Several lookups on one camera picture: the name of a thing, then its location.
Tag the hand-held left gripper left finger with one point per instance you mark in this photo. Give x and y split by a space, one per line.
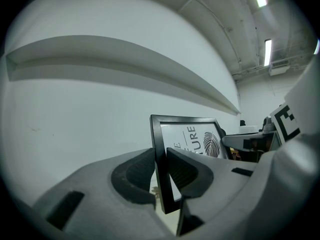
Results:
95 184

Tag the framed nature leaf print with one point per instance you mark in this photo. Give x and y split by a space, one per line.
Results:
175 134

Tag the white ceiling conduit pipe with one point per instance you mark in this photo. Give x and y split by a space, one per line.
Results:
215 14

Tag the white air conditioner unit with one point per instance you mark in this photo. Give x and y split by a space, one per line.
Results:
278 69

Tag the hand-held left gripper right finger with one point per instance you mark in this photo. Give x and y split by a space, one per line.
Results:
220 179

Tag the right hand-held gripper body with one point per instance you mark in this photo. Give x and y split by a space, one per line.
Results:
305 96

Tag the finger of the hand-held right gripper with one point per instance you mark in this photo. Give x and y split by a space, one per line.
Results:
235 141

